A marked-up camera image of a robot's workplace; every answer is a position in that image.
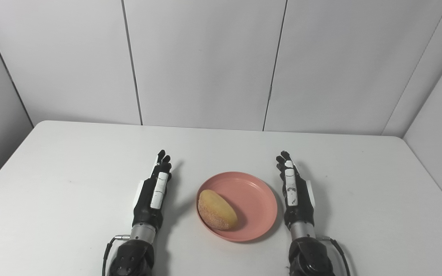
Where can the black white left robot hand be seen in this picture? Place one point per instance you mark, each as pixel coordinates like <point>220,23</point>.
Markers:
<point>146,207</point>

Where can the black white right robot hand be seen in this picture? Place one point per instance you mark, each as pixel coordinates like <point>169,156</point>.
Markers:
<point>301,203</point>

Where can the pink round plate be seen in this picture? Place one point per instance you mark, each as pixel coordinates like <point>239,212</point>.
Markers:
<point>251,199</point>

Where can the golden bread roll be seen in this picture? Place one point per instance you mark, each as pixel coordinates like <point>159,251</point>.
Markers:
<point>217,211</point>

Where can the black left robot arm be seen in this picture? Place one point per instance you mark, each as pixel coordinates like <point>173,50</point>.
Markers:
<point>132,257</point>

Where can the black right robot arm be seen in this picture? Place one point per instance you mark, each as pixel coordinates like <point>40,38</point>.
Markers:
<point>309,253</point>

